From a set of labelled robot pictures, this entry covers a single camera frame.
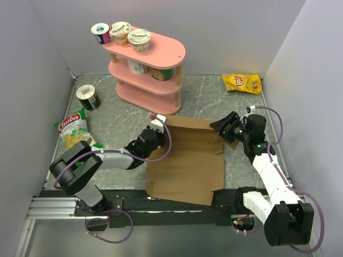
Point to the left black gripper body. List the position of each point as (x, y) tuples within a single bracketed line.
[(158, 141)]

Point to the aluminium frame rail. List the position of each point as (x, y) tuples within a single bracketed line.
[(45, 220)]

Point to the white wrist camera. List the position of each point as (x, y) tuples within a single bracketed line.
[(157, 122), (251, 109)]

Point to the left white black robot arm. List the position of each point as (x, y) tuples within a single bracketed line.
[(74, 169)]

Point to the pink three-tier shelf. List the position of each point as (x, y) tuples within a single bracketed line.
[(159, 97)]

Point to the black can with white lid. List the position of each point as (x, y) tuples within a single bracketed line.
[(88, 97)]

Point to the brown cardboard box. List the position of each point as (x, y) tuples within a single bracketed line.
[(188, 168)]

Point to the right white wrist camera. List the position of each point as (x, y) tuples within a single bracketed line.
[(251, 109)]

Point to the orange Chobani yogurt cup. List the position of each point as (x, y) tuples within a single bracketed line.
[(119, 31)]

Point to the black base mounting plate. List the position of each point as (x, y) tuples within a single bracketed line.
[(127, 207)]

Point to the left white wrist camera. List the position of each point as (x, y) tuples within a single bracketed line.
[(157, 122)]

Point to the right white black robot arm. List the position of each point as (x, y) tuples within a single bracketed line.
[(286, 218)]

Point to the green can on middle shelf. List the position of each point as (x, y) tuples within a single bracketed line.
[(162, 75)]

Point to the yellow Lays chips bag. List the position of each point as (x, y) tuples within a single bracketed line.
[(247, 83)]

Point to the white cup on middle shelf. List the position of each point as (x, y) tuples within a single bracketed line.
[(137, 68)]

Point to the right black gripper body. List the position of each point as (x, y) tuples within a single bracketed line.
[(240, 131)]

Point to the white Chobani yogurt cup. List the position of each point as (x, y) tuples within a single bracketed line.
[(140, 40)]

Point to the green Chuba chips bag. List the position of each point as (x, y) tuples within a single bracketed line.
[(74, 129)]

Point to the blue white yogurt cup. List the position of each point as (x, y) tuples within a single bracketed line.
[(101, 33)]

